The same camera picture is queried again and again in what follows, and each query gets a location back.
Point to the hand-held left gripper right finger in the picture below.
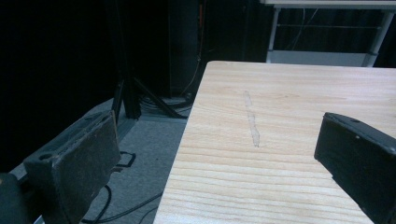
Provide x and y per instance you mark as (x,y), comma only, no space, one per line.
(358,155)

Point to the white metal-frame table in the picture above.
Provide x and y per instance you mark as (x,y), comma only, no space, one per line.
(314,57)

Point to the black metal stand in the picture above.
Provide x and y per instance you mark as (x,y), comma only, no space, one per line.
(130,93)

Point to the black curtain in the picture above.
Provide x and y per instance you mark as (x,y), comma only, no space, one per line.
(56,56)

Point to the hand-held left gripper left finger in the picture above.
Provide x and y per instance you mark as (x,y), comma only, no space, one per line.
(77,161)

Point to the strip of clear tape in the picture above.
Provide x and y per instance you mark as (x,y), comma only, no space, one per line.
(252,121)

